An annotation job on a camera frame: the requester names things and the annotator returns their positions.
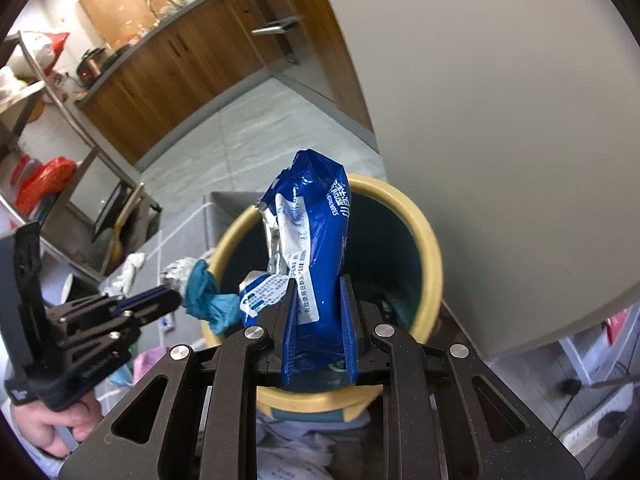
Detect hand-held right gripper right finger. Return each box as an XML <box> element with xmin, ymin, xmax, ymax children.
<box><xmin>340</xmin><ymin>275</ymin><xmax>586</xmax><ymax>480</ymax></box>

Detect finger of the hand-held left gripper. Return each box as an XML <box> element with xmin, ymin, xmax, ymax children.
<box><xmin>101</xmin><ymin>286</ymin><xmax>169</xmax><ymax>309</ymax></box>
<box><xmin>130</xmin><ymin>289</ymin><xmax>182</xmax><ymax>327</ymax></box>

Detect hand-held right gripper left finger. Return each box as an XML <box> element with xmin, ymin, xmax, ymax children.
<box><xmin>57</xmin><ymin>275</ymin><xmax>301</xmax><ymax>480</ymax></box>

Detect teal foil wrapper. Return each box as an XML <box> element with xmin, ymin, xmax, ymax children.
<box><xmin>160</xmin><ymin>256</ymin><xmax>242</xmax><ymax>336</ymax></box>

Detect yellow-rimmed teal trash bin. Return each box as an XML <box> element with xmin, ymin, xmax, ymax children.
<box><xmin>200</xmin><ymin>174</ymin><xmax>443</xmax><ymax>423</ymax></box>

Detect blue snack bag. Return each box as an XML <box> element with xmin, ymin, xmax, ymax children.
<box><xmin>239</xmin><ymin>149</ymin><xmax>358</xmax><ymax>391</ymax></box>

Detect person's left hand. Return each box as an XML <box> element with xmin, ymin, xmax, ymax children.
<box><xmin>10</xmin><ymin>389</ymin><xmax>103</xmax><ymax>461</ymax></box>

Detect white crumpled tissue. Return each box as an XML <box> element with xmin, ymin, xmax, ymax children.
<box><xmin>111</xmin><ymin>252</ymin><xmax>147</xmax><ymax>297</ymax></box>

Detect grey plaid blanket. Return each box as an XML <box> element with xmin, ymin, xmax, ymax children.
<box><xmin>100</xmin><ymin>191</ymin><xmax>263</xmax><ymax>361</ymax></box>

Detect pink plastic bag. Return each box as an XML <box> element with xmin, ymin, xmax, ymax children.
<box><xmin>131</xmin><ymin>351</ymin><xmax>167</xmax><ymax>387</ymax></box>

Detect wooden cutting board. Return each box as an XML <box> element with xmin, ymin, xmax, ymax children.
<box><xmin>102</xmin><ymin>182</ymin><xmax>147</xmax><ymax>274</ymax></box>

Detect black tray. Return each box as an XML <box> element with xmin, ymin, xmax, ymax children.
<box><xmin>92</xmin><ymin>180</ymin><xmax>137</xmax><ymax>242</ymax></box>

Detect white printed cloth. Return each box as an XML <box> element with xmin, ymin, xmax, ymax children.
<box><xmin>256</xmin><ymin>410</ymin><xmax>372</xmax><ymax>480</ymax></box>

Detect red plastic bag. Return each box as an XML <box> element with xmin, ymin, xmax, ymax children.
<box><xmin>15</xmin><ymin>156</ymin><xmax>79</xmax><ymax>216</ymax></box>

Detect metal shelf rack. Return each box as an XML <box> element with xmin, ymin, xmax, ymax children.
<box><xmin>0</xmin><ymin>30</ymin><xmax>162</xmax><ymax>286</ymax></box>

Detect wooden kitchen cabinets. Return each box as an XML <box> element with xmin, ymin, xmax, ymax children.
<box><xmin>75</xmin><ymin>0</ymin><xmax>377</xmax><ymax>167</ymax></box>

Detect dark rice cooker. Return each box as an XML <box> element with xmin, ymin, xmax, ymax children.
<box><xmin>76</xmin><ymin>47</ymin><xmax>107</xmax><ymax>87</ymax></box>

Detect white power strip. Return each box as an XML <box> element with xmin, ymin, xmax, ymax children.
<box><xmin>550</xmin><ymin>390</ymin><xmax>640</xmax><ymax>463</ymax></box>

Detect red and white bag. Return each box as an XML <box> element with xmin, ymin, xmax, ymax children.
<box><xmin>19</xmin><ymin>31</ymin><xmax>71</xmax><ymax>75</ymax></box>

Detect red packet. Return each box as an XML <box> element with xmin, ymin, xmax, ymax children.
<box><xmin>602</xmin><ymin>310</ymin><xmax>632</xmax><ymax>347</ymax></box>

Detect built-in steel oven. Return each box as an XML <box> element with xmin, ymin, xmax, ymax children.
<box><xmin>220</xmin><ymin>0</ymin><xmax>312</xmax><ymax>67</ymax></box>

